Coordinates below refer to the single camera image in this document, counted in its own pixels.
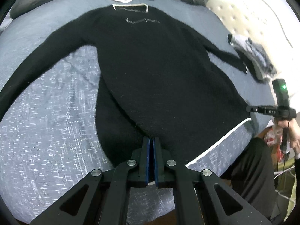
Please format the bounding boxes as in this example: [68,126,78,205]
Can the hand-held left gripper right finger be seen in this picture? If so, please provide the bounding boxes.
[153,137,272,225]

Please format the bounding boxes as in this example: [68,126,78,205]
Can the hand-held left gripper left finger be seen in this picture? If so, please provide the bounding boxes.
[29,137,150,225]

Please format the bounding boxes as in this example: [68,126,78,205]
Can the black sweater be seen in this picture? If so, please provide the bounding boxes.
[0,3,255,183]

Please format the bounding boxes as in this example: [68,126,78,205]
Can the pile of folded clothes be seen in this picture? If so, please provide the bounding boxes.
[228,34,278,83]

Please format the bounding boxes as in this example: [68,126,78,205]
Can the person's right hand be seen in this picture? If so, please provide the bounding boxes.
[274,119,300,156]

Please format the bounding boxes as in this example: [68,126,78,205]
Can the person's leg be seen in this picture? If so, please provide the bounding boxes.
[220,137,278,225]

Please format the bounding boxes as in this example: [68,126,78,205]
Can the cream tufted headboard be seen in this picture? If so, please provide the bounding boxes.
[202,0,300,99]

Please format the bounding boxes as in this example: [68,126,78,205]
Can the bed with blue sheet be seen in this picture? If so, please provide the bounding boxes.
[0,0,275,223]

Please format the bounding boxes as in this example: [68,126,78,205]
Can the black cable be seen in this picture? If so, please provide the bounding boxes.
[280,150,293,176]

